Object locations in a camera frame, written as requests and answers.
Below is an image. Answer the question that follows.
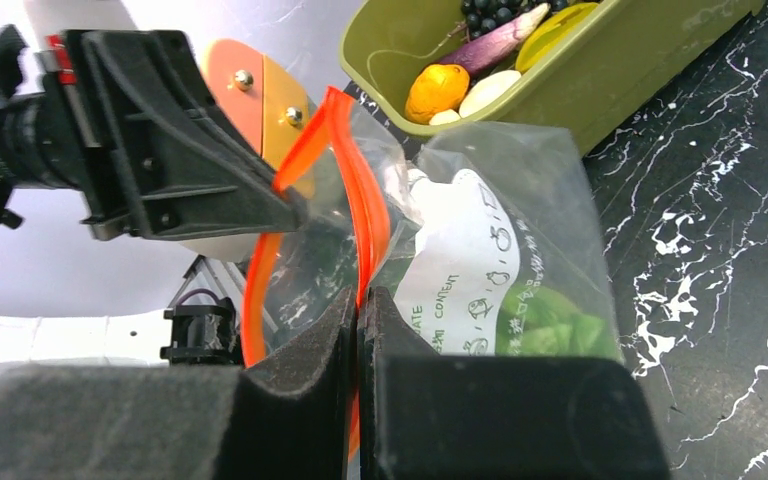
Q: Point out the yellow starfruit toy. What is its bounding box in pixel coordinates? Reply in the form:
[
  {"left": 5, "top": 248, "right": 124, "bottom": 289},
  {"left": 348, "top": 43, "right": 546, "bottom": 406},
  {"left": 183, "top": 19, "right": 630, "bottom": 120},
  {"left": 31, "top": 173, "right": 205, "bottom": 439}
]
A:
[{"left": 514, "top": 1, "right": 600, "bottom": 73}]

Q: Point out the white round slice toy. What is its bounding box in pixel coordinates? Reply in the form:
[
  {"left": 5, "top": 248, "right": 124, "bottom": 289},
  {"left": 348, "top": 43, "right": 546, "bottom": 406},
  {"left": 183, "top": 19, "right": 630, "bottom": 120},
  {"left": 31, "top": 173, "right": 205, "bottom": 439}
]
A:
[{"left": 458, "top": 70, "right": 522, "bottom": 118}]

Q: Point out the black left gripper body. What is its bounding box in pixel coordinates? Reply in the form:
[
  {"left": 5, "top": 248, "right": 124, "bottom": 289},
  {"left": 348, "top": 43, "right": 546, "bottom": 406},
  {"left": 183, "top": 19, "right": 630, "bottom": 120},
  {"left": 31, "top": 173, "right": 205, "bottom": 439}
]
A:
[{"left": 0, "top": 24, "right": 103, "bottom": 239}]

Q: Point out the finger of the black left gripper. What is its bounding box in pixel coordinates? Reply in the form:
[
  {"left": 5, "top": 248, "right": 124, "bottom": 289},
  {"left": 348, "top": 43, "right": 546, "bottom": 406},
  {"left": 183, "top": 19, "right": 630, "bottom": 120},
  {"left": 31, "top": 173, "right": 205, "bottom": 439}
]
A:
[{"left": 82, "top": 30, "right": 306, "bottom": 241}]

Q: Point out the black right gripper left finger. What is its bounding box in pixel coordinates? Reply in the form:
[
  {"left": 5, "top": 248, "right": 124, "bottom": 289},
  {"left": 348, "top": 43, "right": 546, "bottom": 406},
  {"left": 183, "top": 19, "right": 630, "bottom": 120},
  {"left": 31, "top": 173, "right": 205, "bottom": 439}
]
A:
[{"left": 0, "top": 288, "right": 357, "bottom": 479}]

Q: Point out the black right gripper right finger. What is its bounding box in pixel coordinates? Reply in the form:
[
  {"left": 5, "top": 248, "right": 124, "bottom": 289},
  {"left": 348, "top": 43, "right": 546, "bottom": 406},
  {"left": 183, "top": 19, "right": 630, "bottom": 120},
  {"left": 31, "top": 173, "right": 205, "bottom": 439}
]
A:
[{"left": 357, "top": 287, "right": 670, "bottom": 479}]

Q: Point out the yellow-orange tangerine toy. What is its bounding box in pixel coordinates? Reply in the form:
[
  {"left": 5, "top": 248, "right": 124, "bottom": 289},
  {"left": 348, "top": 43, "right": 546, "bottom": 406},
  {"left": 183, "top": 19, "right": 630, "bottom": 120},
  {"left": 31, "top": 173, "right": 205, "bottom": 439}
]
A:
[{"left": 404, "top": 64, "right": 471, "bottom": 124}]

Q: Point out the purple sweet potato toy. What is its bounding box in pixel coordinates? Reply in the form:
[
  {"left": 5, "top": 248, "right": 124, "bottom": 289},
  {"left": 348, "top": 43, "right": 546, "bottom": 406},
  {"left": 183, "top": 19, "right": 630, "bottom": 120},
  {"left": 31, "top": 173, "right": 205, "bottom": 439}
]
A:
[{"left": 434, "top": 4, "right": 550, "bottom": 77}]

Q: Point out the clear zip bag orange zipper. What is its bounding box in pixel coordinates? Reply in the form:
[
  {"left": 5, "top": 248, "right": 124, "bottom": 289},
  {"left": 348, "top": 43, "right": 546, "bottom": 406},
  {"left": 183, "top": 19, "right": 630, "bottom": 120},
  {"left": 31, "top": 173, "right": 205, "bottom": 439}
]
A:
[{"left": 241, "top": 86, "right": 626, "bottom": 465}]

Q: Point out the white garlic toy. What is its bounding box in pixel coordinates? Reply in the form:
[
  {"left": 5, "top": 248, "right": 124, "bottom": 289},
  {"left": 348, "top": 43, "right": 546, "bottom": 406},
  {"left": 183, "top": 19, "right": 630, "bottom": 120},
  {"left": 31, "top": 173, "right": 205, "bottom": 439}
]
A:
[{"left": 428, "top": 108, "right": 462, "bottom": 126}]

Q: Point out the black grape bunch toy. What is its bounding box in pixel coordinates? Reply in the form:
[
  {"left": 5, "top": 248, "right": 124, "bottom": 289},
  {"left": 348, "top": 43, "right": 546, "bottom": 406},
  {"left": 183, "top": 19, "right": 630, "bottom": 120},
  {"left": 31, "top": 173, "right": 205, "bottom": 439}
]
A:
[{"left": 460, "top": 0, "right": 573, "bottom": 38}]

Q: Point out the white cylinder pastel lid box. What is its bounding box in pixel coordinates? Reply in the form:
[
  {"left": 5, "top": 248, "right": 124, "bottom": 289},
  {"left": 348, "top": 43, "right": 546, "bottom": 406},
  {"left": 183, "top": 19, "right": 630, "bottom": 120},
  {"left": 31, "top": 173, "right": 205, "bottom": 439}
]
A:
[{"left": 178, "top": 37, "right": 322, "bottom": 263}]

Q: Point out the green lettuce toy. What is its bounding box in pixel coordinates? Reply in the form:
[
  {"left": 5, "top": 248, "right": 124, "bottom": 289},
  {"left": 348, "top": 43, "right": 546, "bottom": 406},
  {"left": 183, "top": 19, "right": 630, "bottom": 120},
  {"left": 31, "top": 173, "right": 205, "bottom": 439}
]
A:
[{"left": 494, "top": 284, "right": 623, "bottom": 362}]

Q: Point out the olive green plastic basket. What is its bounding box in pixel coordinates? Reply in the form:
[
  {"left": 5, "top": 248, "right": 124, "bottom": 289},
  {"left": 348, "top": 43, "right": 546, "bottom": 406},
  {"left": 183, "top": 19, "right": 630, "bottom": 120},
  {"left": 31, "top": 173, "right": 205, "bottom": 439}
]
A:
[{"left": 338, "top": 1, "right": 764, "bottom": 152}]

